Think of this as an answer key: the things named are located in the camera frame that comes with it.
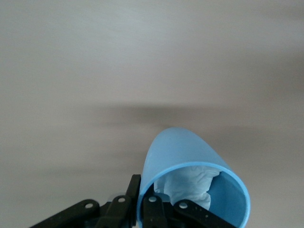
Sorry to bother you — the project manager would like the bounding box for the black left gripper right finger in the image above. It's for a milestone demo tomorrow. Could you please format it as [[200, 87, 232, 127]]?
[[142, 193, 238, 228]]

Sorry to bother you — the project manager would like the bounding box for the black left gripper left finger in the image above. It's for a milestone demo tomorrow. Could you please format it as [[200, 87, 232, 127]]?
[[29, 174, 142, 228]]

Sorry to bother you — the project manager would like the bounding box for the white tissue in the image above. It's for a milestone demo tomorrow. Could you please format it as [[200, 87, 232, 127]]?
[[153, 165, 220, 211]]

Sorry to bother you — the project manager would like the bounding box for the blue plastic cup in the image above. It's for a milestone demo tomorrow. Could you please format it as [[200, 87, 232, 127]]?
[[136, 127, 251, 228]]

